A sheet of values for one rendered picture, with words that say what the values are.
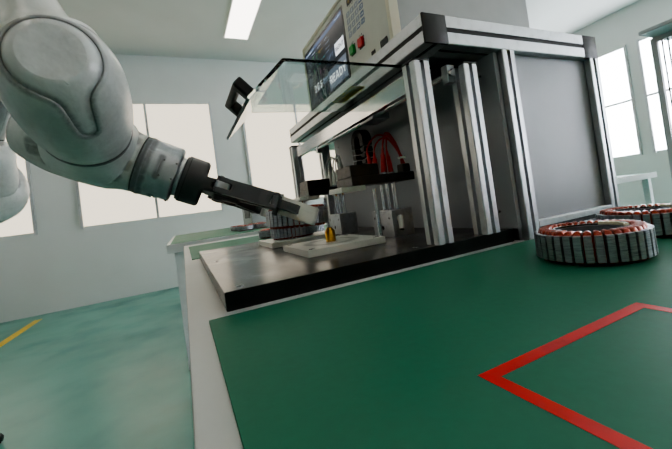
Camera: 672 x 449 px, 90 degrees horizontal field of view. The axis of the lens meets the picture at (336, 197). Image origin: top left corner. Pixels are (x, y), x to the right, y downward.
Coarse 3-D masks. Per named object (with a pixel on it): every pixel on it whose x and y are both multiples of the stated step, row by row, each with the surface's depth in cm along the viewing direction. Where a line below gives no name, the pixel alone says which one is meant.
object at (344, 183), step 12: (348, 168) 65; (360, 168) 65; (372, 168) 66; (348, 180) 65; (360, 180) 64; (372, 180) 66; (384, 180) 67; (396, 180) 68; (336, 192) 65; (348, 192) 67; (384, 192) 73; (396, 192) 69; (384, 204) 73; (396, 204) 69
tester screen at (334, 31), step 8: (336, 16) 80; (336, 24) 80; (328, 32) 84; (336, 32) 80; (320, 40) 89; (328, 40) 85; (336, 40) 81; (344, 40) 77; (312, 48) 94; (320, 48) 89; (328, 48) 85; (344, 48) 78; (312, 56) 95; (320, 56) 90; (336, 56) 82
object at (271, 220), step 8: (320, 208) 59; (272, 216) 58; (280, 216) 57; (320, 216) 58; (272, 224) 58; (280, 224) 57; (288, 224) 57; (296, 224) 56; (304, 224) 57; (320, 224) 60
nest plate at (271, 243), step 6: (312, 234) 87; (318, 234) 84; (324, 234) 82; (264, 240) 88; (270, 240) 86; (276, 240) 83; (282, 240) 81; (288, 240) 79; (294, 240) 79; (300, 240) 80; (306, 240) 80; (270, 246) 78; (276, 246) 77; (282, 246) 78
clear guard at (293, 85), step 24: (288, 72) 52; (312, 72) 53; (336, 72) 54; (360, 72) 56; (384, 72) 57; (264, 96) 61; (288, 96) 63; (312, 96) 64; (336, 96) 66; (360, 96) 68; (240, 120) 58
